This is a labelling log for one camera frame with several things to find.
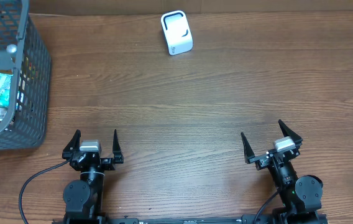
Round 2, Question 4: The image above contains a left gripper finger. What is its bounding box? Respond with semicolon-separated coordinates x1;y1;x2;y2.
112;129;124;164
62;129;81;160

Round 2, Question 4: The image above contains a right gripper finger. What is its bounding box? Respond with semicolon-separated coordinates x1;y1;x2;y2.
278;119;303;146
241;132;255;164

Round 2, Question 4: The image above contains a yellow oil bottle grey cap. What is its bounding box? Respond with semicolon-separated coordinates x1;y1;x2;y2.
6;44;17;62

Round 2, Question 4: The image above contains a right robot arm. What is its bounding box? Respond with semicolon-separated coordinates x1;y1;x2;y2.
241;120;328;223

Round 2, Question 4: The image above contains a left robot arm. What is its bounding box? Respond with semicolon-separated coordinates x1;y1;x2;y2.
62;130;124;223

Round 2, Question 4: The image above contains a white barcode scanner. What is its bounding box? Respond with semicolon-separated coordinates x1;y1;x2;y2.
160;10;193;55

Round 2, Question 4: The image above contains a grey plastic mesh basket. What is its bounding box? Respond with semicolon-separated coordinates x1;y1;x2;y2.
0;1;52;150

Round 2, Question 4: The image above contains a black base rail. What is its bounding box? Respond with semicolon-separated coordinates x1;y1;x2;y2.
51;215;328;224

